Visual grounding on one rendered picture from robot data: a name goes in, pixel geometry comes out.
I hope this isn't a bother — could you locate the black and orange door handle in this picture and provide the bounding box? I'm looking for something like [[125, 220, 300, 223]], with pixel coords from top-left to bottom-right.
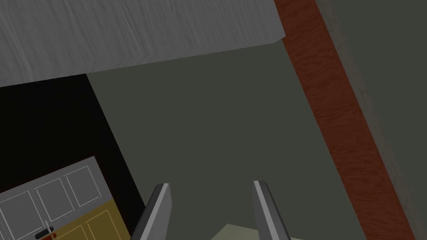
[[35, 226, 58, 240]]

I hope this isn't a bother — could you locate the grey and yellow panelled door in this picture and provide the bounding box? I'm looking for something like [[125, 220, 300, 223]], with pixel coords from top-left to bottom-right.
[[0, 155, 131, 240]]

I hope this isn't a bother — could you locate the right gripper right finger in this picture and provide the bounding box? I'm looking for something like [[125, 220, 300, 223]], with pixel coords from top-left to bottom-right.
[[253, 180, 292, 240]]

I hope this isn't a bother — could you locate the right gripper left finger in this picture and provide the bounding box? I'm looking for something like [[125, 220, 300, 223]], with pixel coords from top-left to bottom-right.
[[130, 182, 173, 240]]

